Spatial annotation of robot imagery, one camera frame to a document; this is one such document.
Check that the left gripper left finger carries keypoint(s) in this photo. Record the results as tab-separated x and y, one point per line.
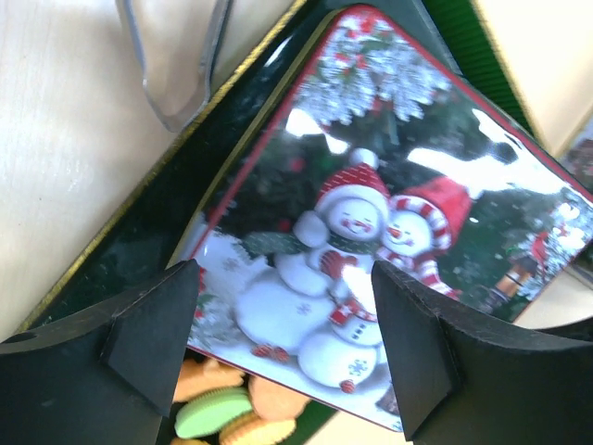
103	375

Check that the orange animal cookie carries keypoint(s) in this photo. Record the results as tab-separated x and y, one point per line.
196	378

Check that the gold tin lid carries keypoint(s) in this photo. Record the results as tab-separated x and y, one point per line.
369	150

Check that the green round cookie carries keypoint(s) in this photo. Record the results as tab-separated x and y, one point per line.
210	412

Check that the orange blob cookie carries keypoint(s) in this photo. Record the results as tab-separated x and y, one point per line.
274	402

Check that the black cookie tray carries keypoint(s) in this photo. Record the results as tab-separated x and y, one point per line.
138	240

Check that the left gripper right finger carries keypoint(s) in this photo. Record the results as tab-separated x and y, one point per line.
464	377

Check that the tan biscuit cookie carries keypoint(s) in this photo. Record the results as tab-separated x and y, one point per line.
250	429

